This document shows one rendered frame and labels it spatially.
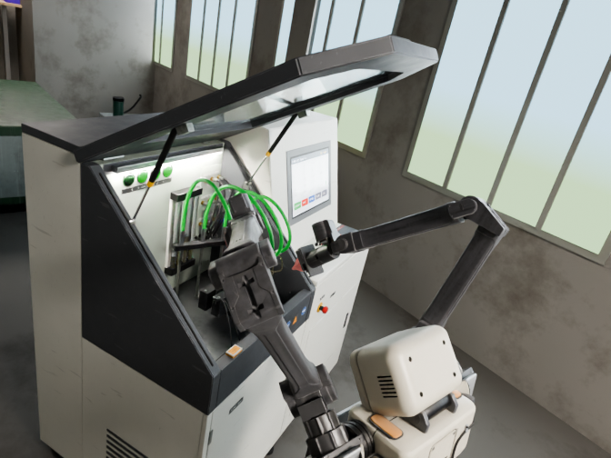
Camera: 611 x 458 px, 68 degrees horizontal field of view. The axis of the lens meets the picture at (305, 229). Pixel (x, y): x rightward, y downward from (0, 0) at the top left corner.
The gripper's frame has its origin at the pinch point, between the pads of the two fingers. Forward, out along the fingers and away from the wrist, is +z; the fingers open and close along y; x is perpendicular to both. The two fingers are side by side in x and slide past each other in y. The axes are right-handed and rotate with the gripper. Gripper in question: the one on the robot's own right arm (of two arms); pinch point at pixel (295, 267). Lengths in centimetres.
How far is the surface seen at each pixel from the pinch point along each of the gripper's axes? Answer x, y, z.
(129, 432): 43, -33, 68
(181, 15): -263, 396, 310
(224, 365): 28.7, -20.8, 15.6
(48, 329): 55, 14, 82
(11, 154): -7, 186, 280
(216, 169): -11, 53, 35
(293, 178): -42, 41, 25
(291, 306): -13.2, -12.1, 24.1
